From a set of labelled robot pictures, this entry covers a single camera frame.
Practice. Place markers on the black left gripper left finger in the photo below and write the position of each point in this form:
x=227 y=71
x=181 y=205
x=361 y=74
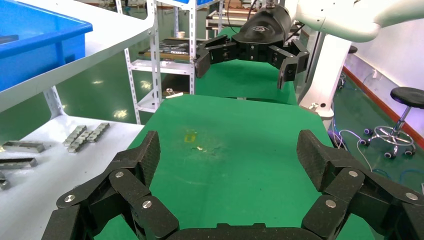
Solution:
x=129 y=188

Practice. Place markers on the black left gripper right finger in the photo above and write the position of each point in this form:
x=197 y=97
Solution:
x=344 y=185

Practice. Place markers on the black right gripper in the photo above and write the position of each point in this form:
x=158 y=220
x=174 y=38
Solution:
x=265 y=30

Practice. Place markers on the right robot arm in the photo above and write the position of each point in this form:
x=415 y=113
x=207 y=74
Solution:
x=348 y=20

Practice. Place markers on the green table mat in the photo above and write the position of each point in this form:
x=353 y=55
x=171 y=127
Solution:
x=232 y=159
x=245 y=82

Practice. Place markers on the white robot torso column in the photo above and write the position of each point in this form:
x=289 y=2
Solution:
x=326 y=66

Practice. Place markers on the small white cup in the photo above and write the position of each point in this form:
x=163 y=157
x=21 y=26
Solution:
x=181 y=34

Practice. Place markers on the white slotted storage rack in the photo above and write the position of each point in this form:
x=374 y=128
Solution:
x=172 y=68

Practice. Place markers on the black tool tray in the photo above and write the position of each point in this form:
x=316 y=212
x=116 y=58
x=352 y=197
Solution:
x=169 y=46

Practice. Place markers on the black round stool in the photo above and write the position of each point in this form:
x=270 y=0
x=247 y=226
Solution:
x=409 y=96

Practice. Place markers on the large blue plastic bin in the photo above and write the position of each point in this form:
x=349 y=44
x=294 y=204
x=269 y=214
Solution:
x=39 y=49

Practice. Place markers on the white tube frame cart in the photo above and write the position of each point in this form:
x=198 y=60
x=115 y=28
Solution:
x=232 y=20

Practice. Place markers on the white wall socket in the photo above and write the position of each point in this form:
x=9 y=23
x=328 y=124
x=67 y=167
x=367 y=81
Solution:
x=375 y=73

